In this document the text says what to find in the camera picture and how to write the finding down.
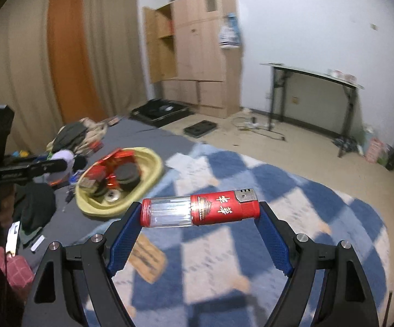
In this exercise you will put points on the dark clothing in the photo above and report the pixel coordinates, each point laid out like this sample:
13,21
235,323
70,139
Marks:
35,207

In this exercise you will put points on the white plastic bag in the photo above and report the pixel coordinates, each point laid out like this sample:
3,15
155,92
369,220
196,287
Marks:
230,30

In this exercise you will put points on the white cloth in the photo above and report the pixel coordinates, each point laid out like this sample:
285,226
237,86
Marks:
181,162

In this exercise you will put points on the black foam cylinder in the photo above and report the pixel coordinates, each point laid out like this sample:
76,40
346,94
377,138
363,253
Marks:
127,177
103,188

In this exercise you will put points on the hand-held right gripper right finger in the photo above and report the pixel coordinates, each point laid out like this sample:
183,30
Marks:
275,245

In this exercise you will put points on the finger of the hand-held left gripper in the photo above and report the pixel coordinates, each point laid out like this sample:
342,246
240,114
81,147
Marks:
50,167

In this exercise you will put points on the black case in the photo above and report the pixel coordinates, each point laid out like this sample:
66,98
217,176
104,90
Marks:
159,110

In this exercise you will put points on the white round device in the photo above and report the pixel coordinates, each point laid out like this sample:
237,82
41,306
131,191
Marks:
112,196

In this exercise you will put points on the white phone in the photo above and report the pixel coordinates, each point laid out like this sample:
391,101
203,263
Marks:
12,238

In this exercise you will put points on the large red lighter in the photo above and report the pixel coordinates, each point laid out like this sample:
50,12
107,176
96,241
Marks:
200,209

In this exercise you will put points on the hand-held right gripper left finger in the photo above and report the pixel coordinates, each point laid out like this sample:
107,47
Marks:
122,245

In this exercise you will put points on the blue checked blanket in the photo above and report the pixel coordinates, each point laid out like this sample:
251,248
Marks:
217,255

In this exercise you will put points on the yellow plastic basin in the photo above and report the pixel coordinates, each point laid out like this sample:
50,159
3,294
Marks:
149,173

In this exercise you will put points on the beige curtain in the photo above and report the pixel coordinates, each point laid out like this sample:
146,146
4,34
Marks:
16,58

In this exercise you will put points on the grey bed sheet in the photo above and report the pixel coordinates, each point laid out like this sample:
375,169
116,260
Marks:
81,224

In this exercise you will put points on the black floor scale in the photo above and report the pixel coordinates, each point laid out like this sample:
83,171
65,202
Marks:
200,128

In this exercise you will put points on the long red box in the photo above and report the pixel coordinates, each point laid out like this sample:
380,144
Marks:
113,161

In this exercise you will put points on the white power strip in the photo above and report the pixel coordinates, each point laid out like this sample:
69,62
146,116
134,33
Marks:
255,121

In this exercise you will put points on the orange curtain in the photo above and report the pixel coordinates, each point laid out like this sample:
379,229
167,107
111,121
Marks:
71,51

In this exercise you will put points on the pink and white bags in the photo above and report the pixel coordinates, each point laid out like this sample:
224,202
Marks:
375,150

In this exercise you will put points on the wooden wardrobe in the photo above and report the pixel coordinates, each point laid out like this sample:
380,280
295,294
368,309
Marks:
200,58

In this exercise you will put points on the lavender fabric pouch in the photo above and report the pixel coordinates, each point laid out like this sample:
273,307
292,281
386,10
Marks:
66,163

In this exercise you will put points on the pile of clothes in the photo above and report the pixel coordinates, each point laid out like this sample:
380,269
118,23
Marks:
77,134

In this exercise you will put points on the black folding table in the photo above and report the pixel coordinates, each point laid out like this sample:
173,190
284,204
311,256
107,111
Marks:
319,75

